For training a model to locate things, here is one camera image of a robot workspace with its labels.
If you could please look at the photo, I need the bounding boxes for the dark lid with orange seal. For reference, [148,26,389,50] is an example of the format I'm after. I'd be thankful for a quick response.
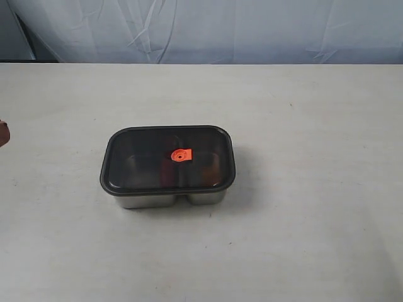
[99,125,236,196]

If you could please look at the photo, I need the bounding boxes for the red sausage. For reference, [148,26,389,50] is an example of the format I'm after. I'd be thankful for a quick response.
[160,159,176,187]

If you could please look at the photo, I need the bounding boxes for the yellow cheese wedge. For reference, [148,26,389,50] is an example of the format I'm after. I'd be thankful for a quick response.
[201,164,222,186]

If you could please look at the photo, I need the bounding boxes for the white backdrop cloth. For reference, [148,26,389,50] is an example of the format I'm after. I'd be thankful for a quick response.
[9,1,402,64]

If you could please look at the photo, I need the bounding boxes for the steel two-compartment lunch box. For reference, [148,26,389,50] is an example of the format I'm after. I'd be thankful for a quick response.
[114,189,227,210]

